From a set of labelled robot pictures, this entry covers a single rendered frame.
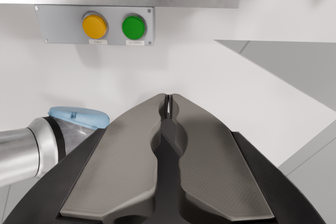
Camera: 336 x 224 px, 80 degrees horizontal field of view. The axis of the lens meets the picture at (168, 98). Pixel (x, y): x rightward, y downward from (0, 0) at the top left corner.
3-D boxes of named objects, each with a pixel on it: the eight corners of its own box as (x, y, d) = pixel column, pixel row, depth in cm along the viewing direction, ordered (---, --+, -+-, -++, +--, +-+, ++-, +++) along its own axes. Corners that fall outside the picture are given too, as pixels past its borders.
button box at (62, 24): (155, 38, 44) (153, 46, 38) (58, 36, 44) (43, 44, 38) (155, 2, 40) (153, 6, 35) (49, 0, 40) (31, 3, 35)
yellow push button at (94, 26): (109, 36, 38) (106, 39, 37) (88, 36, 38) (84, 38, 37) (106, 14, 36) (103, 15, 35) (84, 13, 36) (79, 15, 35)
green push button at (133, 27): (146, 37, 38) (144, 40, 37) (125, 36, 38) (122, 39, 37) (145, 14, 36) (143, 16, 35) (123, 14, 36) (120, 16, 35)
